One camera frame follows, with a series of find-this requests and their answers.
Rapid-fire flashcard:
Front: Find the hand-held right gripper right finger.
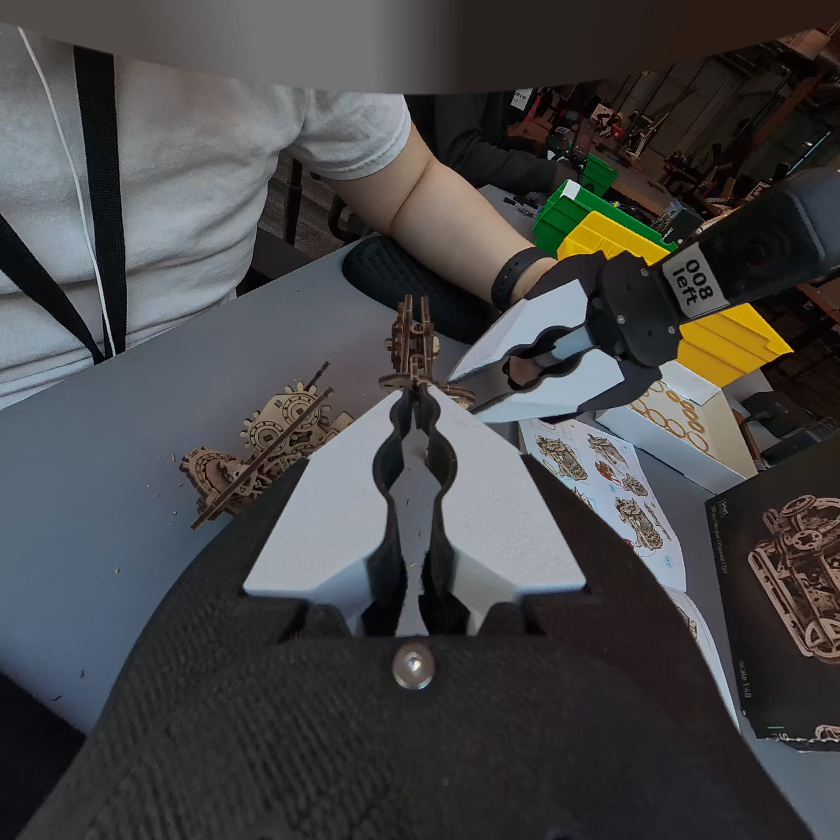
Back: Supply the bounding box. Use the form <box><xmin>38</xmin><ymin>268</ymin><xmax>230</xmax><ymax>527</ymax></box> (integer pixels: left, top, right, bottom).
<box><xmin>420</xmin><ymin>386</ymin><xmax>587</xmax><ymax>636</ymax></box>

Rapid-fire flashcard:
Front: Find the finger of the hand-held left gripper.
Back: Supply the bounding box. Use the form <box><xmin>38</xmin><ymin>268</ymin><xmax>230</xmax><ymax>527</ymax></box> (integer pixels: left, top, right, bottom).
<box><xmin>472</xmin><ymin>351</ymin><xmax>626</xmax><ymax>425</ymax></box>
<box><xmin>448</xmin><ymin>278</ymin><xmax>595</xmax><ymax>385</ymax></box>

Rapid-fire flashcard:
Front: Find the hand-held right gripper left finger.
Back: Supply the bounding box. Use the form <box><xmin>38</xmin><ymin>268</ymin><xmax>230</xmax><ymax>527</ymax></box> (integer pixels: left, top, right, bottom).
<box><xmin>243</xmin><ymin>388</ymin><xmax>421</xmax><ymax>636</ymax></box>

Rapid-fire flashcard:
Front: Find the large wooden mechanical model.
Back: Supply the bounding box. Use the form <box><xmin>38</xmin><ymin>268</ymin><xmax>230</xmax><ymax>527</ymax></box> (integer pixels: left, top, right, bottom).
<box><xmin>180</xmin><ymin>361</ymin><xmax>356</xmax><ymax>531</ymax></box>

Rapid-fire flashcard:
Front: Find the small wooden gear assembly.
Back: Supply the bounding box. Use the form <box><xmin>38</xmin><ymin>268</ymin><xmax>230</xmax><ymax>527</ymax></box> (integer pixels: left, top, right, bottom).
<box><xmin>378</xmin><ymin>294</ymin><xmax>477</xmax><ymax>412</ymax></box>

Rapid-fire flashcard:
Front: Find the person's left forearm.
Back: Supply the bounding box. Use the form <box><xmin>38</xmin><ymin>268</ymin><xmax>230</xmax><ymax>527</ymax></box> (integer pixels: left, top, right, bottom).
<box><xmin>331</xmin><ymin>121</ymin><xmax>526</xmax><ymax>306</ymax></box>

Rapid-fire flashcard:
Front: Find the grey desk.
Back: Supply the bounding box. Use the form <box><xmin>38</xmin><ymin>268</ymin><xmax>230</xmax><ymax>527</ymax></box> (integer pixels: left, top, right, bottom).
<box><xmin>0</xmin><ymin>235</ymin><xmax>840</xmax><ymax>840</ymax></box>

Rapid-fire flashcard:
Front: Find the person's left hand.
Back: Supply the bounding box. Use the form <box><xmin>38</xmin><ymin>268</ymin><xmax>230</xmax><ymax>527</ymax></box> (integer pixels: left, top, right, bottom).
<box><xmin>505</xmin><ymin>257</ymin><xmax>573</xmax><ymax>391</ymax></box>

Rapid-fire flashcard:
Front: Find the black wristband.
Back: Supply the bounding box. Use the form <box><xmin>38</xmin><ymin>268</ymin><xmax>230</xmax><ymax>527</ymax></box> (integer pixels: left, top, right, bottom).
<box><xmin>491</xmin><ymin>247</ymin><xmax>550</xmax><ymax>314</ymax></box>

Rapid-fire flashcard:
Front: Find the yellow storage bin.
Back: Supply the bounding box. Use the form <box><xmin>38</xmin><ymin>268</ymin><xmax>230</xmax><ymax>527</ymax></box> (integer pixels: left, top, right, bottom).
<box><xmin>556</xmin><ymin>210</ymin><xmax>795</xmax><ymax>389</ymax></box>

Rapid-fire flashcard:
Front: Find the illustrated instruction booklet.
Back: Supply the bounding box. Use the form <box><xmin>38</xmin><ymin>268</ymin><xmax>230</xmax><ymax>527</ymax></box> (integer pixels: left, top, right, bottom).
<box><xmin>518</xmin><ymin>415</ymin><xmax>741</xmax><ymax>733</ymax></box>

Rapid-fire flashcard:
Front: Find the pile of tan rubber bands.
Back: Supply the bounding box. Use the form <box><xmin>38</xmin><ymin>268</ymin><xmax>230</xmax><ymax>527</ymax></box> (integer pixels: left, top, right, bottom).
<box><xmin>629</xmin><ymin>381</ymin><xmax>714</xmax><ymax>455</ymax></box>

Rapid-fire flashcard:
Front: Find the green storage bin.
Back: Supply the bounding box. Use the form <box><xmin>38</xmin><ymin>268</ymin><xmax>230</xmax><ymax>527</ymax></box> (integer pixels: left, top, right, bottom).
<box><xmin>532</xmin><ymin>178</ymin><xmax>681</xmax><ymax>258</ymax></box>
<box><xmin>581</xmin><ymin>152</ymin><xmax>620</xmax><ymax>198</ymax></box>

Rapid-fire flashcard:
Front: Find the black wrist rest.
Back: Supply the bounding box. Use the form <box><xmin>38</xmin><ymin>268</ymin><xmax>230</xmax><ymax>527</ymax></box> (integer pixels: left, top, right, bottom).
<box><xmin>341</xmin><ymin>235</ymin><xmax>501</xmax><ymax>346</ymax></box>

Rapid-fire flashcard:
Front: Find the white cardboard box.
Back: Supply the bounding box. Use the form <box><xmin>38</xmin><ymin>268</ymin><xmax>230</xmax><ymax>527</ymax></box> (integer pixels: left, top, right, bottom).
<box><xmin>594</xmin><ymin>360</ymin><xmax>760</xmax><ymax>497</ymax></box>

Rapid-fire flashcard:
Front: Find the black electronic device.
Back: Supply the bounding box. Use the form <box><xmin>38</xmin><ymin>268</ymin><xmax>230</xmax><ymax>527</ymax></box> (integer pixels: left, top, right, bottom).
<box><xmin>738</xmin><ymin>392</ymin><xmax>840</xmax><ymax>468</ymax></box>

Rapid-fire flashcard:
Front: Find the black model kit box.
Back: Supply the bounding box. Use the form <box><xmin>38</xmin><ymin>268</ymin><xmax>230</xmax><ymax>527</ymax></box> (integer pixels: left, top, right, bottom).
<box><xmin>705</xmin><ymin>451</ymin><xmax>840</xmax><ymax>753</ymax></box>

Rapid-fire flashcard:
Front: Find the black office chair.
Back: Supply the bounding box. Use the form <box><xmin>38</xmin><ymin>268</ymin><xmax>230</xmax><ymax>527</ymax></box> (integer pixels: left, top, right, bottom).
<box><xmin>236</xmin><ymin>154</ymin><xmax>382</xmax><ymax>299</ymax></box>

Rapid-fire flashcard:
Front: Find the person's white shirt torso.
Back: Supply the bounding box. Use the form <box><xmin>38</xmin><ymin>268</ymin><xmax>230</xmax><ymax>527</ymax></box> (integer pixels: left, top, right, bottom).
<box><xmin>0</xmin><ymin>23</ymin><xmax>413</xmax><ymax>412</ymax></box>

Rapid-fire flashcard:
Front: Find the black neck strap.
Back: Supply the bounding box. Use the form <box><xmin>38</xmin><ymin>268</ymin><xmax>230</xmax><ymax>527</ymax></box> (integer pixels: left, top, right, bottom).
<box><xmin>0</xmin><ymin>45</ymin><xmax>129</xmax><ymax>367</ymax></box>

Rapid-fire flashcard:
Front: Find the thin white cord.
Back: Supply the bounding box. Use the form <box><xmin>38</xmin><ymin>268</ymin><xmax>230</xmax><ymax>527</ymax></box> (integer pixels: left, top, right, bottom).
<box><xmin>17</xmin><ymin>26</ymin><xmax>118</xmax><ymax>359</ymax></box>

